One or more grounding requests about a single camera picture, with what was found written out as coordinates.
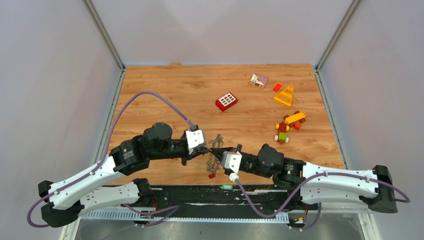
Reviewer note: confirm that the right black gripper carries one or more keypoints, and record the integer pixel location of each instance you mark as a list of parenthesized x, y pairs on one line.
[(218, 152)]

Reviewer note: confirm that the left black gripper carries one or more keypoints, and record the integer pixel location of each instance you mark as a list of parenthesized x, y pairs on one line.
[(195, 152)]

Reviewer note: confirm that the large grey toothed keyring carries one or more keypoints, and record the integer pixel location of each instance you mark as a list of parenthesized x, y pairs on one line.
[(213, 163)]

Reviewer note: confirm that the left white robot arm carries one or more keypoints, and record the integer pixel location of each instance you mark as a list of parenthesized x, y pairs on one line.
[(67, 200)]

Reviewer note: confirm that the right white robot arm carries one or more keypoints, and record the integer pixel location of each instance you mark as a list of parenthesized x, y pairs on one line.
[(310, 183)]

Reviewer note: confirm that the small green bubble level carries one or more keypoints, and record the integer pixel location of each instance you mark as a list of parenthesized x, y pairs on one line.
[(227, 187)]

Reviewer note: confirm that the red window toy brick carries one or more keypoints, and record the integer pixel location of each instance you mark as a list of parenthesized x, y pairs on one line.
[(226, 101)]

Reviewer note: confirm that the red green toy vehicle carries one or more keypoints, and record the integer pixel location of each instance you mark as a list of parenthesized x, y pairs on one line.
[(281, 137)]

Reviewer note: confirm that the pink roof toy house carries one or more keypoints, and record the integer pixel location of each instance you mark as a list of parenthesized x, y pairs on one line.
[(258, 80)]

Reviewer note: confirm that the yellow orange toy car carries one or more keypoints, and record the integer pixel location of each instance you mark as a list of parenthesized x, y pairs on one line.
[(297, 117)]

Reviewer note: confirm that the small red toy brick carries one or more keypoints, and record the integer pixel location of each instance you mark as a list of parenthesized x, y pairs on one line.
[(277, 87)]

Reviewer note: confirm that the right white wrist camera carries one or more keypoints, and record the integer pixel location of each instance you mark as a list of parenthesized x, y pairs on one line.
[(230, 162)]

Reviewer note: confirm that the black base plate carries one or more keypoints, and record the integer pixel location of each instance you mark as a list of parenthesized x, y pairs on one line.
[(210, 201)]

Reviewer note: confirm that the yellow triangular toy frame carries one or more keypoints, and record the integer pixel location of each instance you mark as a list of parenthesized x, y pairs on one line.
[(285, 97)]

